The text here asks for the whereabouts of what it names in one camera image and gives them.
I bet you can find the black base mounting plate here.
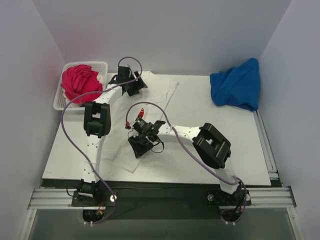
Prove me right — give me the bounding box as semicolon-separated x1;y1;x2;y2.
41;179;252;222

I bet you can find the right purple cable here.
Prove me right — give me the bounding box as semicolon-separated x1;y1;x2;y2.
124;101;247;225

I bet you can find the red pink t-shirt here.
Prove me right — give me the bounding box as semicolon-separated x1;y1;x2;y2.
60;64;103;101

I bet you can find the white plastic laundry basket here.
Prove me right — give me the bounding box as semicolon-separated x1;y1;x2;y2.
53;61;108;111

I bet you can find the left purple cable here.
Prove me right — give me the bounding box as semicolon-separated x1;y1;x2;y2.
60;56;144;225

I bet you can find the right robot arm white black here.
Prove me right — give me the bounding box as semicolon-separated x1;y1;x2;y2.
128;117;244;204

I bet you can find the white t-shirt red print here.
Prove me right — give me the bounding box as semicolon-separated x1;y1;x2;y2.
101;72;179;173

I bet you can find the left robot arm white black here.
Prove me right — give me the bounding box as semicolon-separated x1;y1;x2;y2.
77;66;147;206

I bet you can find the blue t-shirt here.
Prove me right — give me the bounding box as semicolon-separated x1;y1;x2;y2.
209;58;261;112

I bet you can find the purple cable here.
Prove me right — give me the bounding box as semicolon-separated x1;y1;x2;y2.
60;56;144;225
124;101;247;225

